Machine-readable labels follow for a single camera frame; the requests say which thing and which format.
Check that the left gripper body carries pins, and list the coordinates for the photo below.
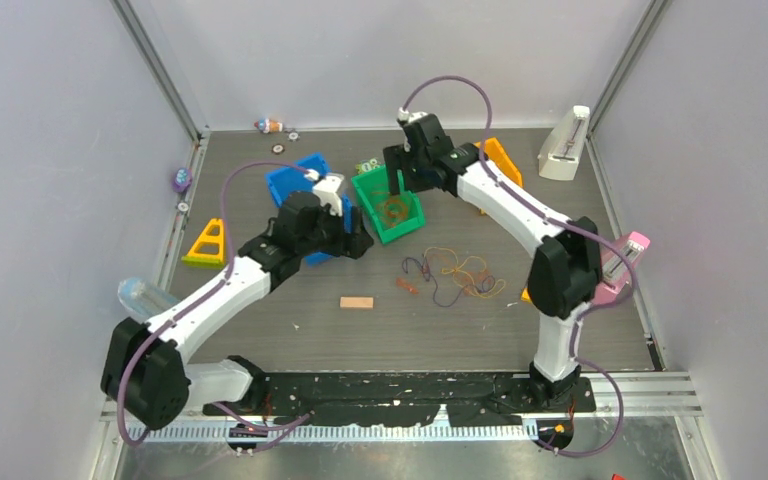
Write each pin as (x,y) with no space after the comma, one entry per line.
(347,244)

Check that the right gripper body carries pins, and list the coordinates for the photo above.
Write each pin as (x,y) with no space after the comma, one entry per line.
(400,157)

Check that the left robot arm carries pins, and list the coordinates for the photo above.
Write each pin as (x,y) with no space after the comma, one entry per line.
(147,371)

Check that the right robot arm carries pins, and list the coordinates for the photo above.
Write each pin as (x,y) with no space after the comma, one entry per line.
(565,254)

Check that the green gear toy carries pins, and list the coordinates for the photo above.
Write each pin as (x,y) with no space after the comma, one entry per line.
(368,165)

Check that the green plastic bin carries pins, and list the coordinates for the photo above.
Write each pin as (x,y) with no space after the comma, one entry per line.
(392,217)

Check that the wooden block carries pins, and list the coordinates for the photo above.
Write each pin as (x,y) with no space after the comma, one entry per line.
(355,302)

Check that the blue plastic bin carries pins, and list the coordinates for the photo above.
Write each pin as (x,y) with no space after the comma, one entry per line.
(284,181)

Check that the orange plastic bin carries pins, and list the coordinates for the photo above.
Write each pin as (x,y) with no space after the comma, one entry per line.
(496,153)

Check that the small toy figurine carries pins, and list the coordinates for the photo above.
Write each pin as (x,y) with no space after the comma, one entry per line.
(268,126)

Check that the yellow triangular toy left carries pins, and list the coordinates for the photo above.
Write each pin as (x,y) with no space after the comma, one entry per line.
(208,250)

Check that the white metronome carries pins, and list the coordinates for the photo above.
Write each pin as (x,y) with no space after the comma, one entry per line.
(559,156)

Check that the purple round toy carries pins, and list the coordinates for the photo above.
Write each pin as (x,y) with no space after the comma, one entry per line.
(182,180)

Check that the clear blue plastic container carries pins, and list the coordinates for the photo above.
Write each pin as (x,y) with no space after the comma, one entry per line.
(143,300)

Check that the pink metronome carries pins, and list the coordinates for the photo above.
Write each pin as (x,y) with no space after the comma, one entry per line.
(616,284)

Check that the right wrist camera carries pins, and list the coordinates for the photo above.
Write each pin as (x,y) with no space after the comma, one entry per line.
(405,117)

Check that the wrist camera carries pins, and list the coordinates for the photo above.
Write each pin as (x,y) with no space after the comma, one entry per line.
(405,117)
(329,189)

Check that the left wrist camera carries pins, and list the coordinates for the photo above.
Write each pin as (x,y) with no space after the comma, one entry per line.
(329,189)

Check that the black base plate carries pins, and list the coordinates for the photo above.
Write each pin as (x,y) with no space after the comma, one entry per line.
(405,399)

